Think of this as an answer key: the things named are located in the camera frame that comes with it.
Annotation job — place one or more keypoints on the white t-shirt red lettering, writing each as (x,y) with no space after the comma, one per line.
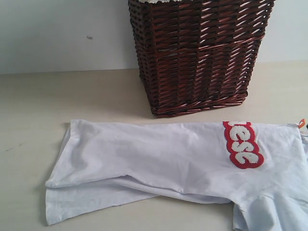
(261,168)

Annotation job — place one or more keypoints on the dark brown wicker basket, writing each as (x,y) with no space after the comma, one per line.
(197,55)

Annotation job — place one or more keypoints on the white lace basket liner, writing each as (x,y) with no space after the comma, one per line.
(157,1)

